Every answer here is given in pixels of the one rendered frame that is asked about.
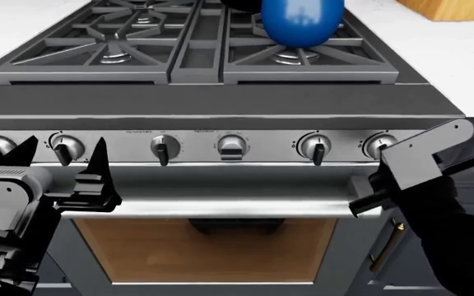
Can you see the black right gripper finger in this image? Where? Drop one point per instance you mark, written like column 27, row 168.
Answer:
column 375, row 200
column 463, row 163

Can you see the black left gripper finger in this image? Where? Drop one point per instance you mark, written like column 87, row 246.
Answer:
column 27, row 154
column 101, row 185

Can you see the wide cast iron stove grate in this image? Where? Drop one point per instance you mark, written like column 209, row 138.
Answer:
column 356, row 66
column 76, row 66

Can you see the round steel gas burner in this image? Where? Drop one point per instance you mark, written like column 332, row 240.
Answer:
column 115, row 57
column 292, row 58
column 144, row 19

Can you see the stainless steel stove range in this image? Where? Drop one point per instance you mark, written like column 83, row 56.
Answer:
column 229, row 101

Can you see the narrow cast iron stove grate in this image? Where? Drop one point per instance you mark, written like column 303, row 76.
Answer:
column 193, row 58

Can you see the steel oven knob, black grip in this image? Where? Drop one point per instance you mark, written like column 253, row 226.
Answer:
column 164, row 147

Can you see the dark grey cabinet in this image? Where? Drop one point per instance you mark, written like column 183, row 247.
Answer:
column 393, row 277

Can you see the oven door with amber window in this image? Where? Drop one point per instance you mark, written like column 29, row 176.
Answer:
column 204, row 249

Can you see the steel knob with steel grip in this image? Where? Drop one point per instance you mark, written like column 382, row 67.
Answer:
column 232, row 147

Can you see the wooden block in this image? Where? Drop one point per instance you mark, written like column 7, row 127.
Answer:
column 447, row 8

